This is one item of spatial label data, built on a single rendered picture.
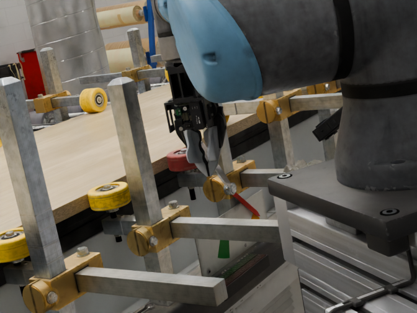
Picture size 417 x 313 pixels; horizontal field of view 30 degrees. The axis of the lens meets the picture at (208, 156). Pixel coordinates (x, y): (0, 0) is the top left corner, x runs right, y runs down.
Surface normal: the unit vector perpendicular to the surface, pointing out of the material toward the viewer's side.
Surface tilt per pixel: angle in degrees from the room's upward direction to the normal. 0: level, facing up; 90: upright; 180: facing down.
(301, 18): 78
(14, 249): 90
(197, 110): 90
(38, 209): 90
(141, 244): 90
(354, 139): 72
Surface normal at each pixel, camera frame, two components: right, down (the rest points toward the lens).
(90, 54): 0.65, 0.05
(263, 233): -0.55, 0.29
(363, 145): -0.78, -0.03
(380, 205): -0.18, -0.96
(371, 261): -0.91, 0.25
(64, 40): 0.07, 0.21
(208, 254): 0.82, -0.02
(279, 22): 0.13, 0.00
